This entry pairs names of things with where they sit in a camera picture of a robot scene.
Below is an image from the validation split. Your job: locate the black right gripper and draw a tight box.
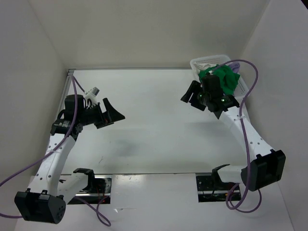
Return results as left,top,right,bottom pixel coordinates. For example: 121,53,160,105
181,80,210,111

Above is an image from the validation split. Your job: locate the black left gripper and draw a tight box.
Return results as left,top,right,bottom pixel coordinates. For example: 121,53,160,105
79,98,125,128

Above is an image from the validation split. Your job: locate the green t shirt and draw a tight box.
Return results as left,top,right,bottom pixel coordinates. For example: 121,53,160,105
198,65,240,95

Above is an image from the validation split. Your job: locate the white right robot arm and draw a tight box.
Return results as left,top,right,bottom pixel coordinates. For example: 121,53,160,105
181,79,286,192

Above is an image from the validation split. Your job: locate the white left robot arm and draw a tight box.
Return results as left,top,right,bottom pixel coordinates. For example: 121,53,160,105
14,94,125,224

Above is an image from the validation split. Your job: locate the cream t shirt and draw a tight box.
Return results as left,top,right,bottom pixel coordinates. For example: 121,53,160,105
194,63,217,73

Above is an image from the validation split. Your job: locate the white plastic basket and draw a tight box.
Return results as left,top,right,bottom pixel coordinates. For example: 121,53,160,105
190,54,248,102

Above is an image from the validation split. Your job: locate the lavender t shirt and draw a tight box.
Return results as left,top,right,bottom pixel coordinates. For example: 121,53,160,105
227,62,241,74

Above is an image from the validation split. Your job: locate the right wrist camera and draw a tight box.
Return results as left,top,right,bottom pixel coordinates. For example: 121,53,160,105
201,75,223,98

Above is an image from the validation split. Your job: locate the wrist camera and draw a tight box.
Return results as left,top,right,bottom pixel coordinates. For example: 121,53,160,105
84,87,100,104
201,75,223,98

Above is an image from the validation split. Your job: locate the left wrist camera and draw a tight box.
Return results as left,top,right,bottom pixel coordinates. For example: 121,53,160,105
84,87,100,104

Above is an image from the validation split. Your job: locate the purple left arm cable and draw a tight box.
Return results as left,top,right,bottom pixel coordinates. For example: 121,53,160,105
0,76,112,228

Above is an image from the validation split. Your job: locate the aluminium table edge rail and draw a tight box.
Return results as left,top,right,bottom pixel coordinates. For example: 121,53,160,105
62,69,75,102

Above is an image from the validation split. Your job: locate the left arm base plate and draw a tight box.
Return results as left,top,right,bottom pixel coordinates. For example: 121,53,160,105
57,175,113,205

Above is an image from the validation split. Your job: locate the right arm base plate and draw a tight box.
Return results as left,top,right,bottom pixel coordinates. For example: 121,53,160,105
196,173,234,203

